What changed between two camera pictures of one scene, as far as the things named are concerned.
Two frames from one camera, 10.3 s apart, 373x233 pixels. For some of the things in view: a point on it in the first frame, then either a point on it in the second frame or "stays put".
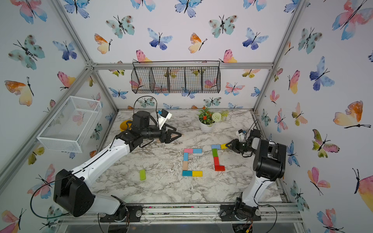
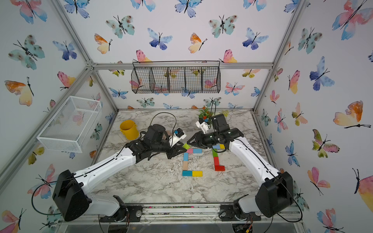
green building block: x=214 y=152 stays put
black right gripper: x=235 y=146 → x=199 y=136
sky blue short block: x=197 y=150 stays put
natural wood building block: x=185 y=165 stays put
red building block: x=218 y=168 stays put
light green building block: x=143 y=174 → x=186 y=146
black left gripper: x=166 y=139 → x=175 y=150
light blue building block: x=186 y=156 stays put
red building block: x=216 y=161 stays put
